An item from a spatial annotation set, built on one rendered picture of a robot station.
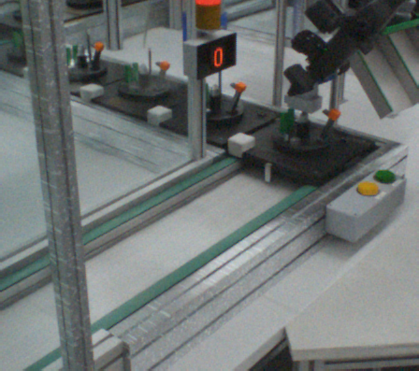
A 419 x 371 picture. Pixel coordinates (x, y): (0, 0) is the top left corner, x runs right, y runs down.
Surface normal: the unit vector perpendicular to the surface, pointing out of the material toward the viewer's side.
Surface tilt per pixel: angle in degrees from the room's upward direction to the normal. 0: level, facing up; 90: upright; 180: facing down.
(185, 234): 0
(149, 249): 0
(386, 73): 45
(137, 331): 0
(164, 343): 90
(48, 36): 90
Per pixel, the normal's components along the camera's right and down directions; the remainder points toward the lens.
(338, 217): -0.65, 0.34
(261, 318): 0.00, -0.90
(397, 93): 0.45, -0.39
